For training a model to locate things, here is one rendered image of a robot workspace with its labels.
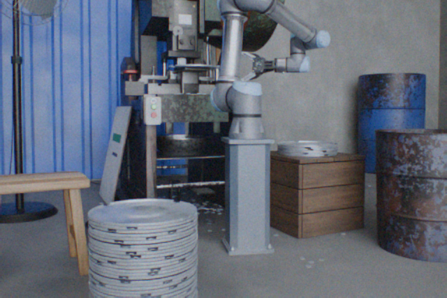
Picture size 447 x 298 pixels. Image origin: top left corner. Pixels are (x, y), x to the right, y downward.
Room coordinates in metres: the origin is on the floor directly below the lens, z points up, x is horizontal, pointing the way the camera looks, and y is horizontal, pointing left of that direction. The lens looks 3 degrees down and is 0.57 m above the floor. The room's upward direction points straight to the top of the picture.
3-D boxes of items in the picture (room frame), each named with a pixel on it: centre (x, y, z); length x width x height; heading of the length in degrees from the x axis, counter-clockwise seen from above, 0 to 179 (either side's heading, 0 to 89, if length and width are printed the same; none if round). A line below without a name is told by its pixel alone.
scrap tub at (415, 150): (1.75, -0.83, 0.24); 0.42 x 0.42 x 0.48
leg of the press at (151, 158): (2.53, 0.54, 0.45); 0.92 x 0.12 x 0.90; 22
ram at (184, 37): (2.47, 0.23, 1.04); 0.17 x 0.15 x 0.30; 22
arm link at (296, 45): (2.08, -0.36, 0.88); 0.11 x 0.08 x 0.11; 33
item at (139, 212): (1.16, 0.22, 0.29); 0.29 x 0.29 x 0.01
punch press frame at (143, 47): (2.64, 0.30, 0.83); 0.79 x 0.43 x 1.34; 22
